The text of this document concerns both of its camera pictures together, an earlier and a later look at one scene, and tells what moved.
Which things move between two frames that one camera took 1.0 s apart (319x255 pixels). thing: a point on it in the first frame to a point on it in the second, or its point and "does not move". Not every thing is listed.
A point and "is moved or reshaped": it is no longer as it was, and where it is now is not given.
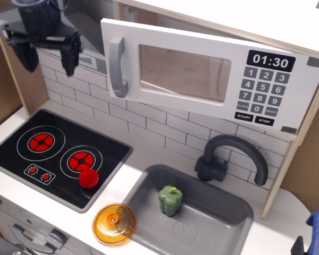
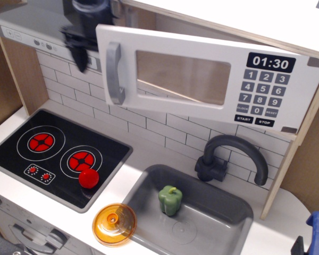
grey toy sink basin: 211,220 does not move
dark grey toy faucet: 208,168 does not move
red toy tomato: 89,178 does not move
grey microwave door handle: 120,87 is moved or reshaped
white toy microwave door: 210,76 does not move
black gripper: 41,23 to 81,33
